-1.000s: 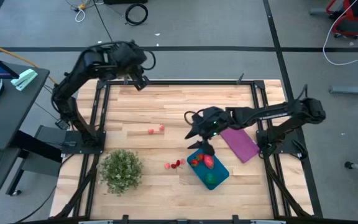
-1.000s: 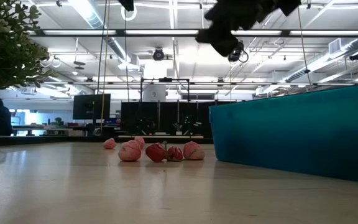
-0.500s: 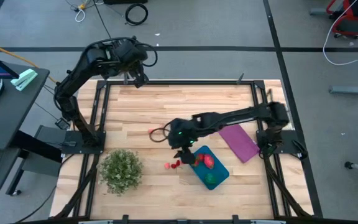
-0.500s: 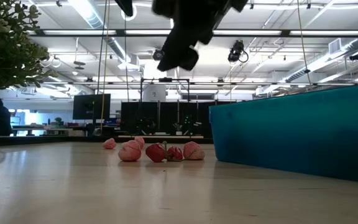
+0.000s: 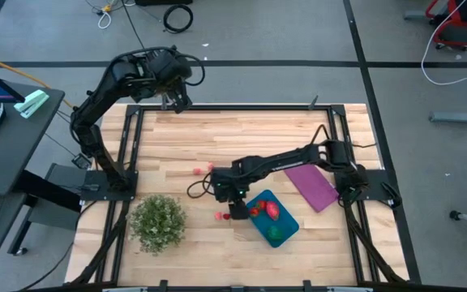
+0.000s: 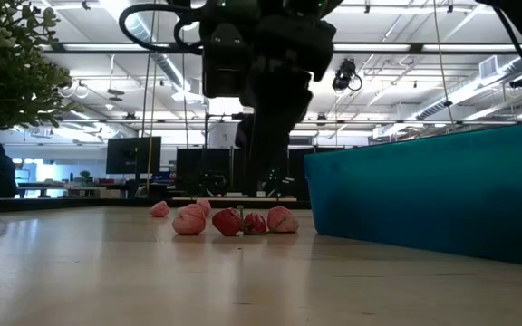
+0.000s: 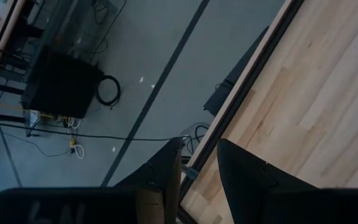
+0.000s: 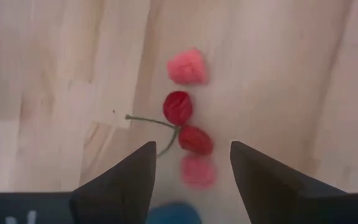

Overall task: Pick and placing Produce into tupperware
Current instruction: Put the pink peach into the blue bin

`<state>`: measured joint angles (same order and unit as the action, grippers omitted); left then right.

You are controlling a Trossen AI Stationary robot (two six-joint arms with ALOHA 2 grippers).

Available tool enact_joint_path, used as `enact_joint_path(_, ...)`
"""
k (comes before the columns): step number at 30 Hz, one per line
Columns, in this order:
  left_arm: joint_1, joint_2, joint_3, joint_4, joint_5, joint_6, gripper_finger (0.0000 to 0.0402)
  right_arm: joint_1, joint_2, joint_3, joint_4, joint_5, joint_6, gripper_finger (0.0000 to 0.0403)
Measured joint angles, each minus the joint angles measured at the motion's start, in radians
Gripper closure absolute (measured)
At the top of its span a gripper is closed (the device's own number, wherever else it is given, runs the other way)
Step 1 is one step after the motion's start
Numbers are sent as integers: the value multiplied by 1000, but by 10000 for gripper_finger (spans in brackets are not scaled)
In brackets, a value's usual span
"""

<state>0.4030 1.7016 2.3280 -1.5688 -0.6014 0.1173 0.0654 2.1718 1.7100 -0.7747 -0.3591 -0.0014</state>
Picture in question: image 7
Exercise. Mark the black flat panel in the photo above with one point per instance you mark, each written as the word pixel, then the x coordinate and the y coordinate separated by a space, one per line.
pixel 225 93

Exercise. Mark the small silver box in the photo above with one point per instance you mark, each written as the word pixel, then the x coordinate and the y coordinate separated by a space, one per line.
pixel 31 119

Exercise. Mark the black equipment case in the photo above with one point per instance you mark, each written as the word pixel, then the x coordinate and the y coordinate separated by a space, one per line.
pixel 61 84

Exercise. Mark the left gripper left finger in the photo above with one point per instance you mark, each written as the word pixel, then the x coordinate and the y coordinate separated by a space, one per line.
pixel 160 168

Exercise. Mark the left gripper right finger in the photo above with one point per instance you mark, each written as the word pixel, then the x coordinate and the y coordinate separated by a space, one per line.
pixel 244 177

